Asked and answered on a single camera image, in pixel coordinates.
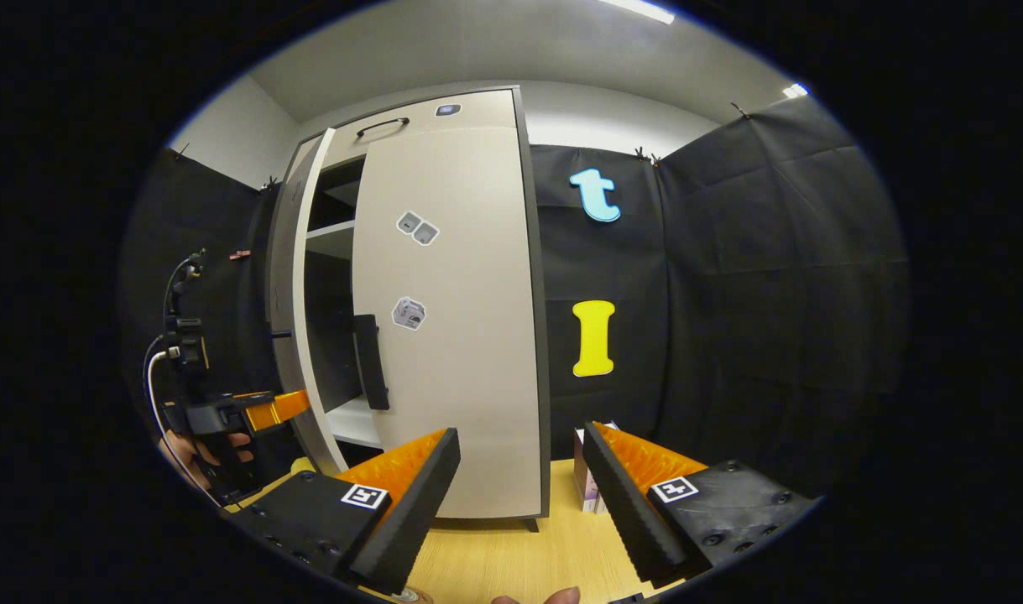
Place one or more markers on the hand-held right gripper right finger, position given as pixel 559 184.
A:
pixel 624 512

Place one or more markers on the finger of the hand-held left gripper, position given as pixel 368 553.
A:
pixel 280 409

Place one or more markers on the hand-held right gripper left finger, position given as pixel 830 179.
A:
pixel 414 520

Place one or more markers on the white cabinet door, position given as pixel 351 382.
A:
pixel 469 377
pixel 289 252

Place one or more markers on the white grey cabinet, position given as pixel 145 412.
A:
pixel 532 335

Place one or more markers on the white cabinet shelf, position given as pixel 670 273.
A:
pixel 333 239
pixel 352 424

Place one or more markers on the white cabinet drawer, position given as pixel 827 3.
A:
pixel 477 109

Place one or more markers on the white pink box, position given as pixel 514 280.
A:
pixel 589 486

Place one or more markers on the black backdrop cloth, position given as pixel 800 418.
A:
pixel 209 218
pixel 771 294

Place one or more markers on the small ceiling light panel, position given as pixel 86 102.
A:
pixel 795 90

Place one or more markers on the long ceiling light panel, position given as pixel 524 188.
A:
pixel 637 10

